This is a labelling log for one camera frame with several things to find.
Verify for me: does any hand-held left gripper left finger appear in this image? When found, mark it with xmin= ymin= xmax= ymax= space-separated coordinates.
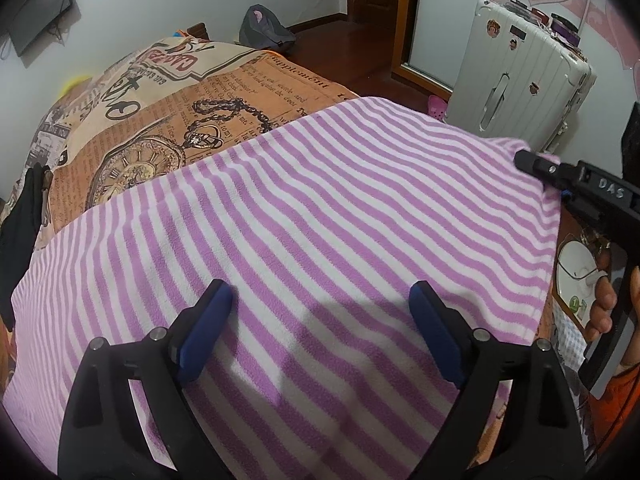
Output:
xmin=57 ymin=279 xmax=235 ymax=480

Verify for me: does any black wall television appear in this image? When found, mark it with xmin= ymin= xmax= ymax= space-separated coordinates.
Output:
xmin=0 ymin=0 xmax=76 ymax=58

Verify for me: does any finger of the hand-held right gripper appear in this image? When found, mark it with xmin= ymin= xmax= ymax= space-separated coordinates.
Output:
xmin=514 ymin=147 xmax=586 ymax=196

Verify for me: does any light checked cloth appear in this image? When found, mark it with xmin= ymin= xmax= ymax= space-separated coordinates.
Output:
xmin=550 ymin=305 xmax=588 ymax=376

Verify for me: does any person's right hand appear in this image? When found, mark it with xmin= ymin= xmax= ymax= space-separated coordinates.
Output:
xmin=585 ymin=265 xmax=640 ymax=367

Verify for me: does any pink slipper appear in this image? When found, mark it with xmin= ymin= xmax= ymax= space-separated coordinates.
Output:
xmin=425 ymin=94 xmax=448 ymax=121

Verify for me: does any black cloth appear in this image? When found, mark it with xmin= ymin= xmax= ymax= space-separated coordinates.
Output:
xmin=0 ymin=164 xmax=51 ymax=331

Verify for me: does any printed blanket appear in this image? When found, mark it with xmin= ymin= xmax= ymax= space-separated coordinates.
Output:
xmin=0 ymin=37 xmax=363 ymax=341

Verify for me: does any dark purple case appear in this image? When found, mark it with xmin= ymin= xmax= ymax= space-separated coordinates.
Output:
xmin=549 ymin=12 xmax=583 ymax=46

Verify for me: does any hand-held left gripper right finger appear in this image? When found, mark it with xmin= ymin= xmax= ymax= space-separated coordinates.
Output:
xmin=407 ymin=280 xmax=586 ymax=480

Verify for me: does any grey backpack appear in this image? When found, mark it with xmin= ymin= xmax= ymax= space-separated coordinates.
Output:
xmin=239 ymin=4 xmax=297 ymax=56

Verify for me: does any white suitcase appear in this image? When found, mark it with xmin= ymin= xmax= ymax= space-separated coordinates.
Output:
xmin=446 ymin=0 xmax=598 ymax=153

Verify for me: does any white round device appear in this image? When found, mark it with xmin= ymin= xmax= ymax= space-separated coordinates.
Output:
xmin=554 ymin=237 xmax=608 ymax=313

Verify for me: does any wood framed sliding door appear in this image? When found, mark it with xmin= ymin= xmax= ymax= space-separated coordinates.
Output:
xmin=392 ymin=0 xmax=481 ymax=93

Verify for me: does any pink white striped towel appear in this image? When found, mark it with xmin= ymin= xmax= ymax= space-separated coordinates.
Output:
xmin=2 ymin=95 xmax=563 ymax=480

